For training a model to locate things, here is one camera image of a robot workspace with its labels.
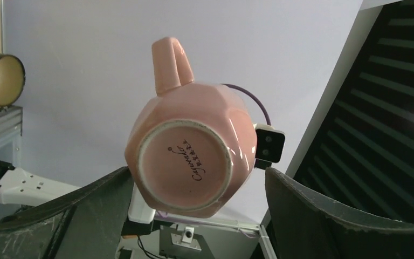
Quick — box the light pink mug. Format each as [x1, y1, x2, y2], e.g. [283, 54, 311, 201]
[125, 37, 257, 218]

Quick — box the dark ceramic bowl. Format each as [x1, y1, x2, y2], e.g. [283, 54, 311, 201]
[0, 53, 26, 107]

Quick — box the black base frame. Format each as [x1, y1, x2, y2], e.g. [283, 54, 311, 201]
[0, 106, 23, 160]

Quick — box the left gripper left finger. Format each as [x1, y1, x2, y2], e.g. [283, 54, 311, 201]
[0, 167, 134, 258]

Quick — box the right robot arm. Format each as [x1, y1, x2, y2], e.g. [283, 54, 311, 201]
[0, 160, 79, 207]

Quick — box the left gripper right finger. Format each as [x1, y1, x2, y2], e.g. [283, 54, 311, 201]
[265, 167, 414, 258]

